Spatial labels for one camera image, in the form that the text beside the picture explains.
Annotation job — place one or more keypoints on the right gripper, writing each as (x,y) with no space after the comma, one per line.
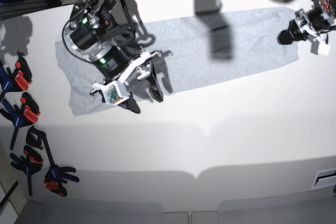
(142,68)

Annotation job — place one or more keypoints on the blue red clamp upper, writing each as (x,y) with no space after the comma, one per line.
(17,80)

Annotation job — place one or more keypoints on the blue red clamp bottom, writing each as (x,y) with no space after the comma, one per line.
(57,176)

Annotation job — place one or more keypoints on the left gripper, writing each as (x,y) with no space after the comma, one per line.
(314,24)

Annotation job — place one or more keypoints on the blue red clamp lower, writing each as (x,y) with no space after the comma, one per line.
(29,164)

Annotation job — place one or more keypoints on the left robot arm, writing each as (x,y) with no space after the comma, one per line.
(326,4)

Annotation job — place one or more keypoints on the blue red clamp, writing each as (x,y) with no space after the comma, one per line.
(57,176)
(29,164)
(17,80)
(26,115)

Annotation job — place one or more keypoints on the grey T-shirt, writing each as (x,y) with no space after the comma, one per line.
(211,48)

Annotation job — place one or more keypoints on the blue red clamp middle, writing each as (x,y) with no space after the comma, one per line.
(26,115)

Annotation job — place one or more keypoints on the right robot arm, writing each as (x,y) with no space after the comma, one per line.
(98,32)

